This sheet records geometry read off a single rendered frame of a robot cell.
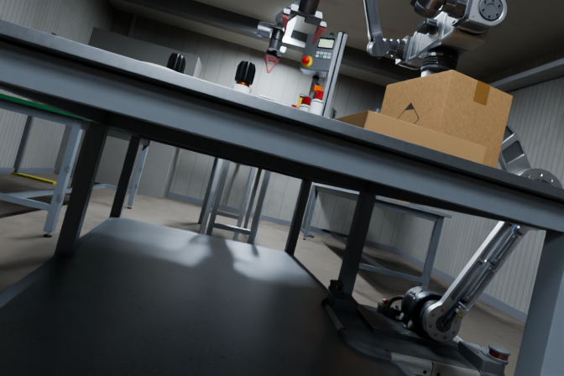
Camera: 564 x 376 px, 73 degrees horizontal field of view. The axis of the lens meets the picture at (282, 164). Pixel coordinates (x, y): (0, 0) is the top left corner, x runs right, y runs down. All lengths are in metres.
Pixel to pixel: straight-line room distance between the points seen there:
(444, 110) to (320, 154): 0.54
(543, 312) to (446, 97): 0.56
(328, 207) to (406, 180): 5.78
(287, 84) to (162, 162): 2.38
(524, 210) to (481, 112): 0.41
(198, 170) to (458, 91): 5.48
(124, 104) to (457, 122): 0.87
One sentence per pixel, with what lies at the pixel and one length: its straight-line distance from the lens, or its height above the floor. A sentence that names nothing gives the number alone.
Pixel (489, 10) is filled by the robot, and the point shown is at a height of 1.44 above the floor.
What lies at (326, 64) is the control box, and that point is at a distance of 1.99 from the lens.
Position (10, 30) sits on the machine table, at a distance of 0.68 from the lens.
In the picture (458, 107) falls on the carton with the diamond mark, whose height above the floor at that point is 1.03.
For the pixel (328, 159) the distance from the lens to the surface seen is 0.69.
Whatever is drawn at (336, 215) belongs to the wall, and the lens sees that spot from 6.56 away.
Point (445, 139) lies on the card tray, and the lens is 0.79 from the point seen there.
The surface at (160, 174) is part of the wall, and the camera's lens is 5.89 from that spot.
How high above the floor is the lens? 0.71
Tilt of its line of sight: 2 degrees up
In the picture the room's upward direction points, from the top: 14 degrees clockwise
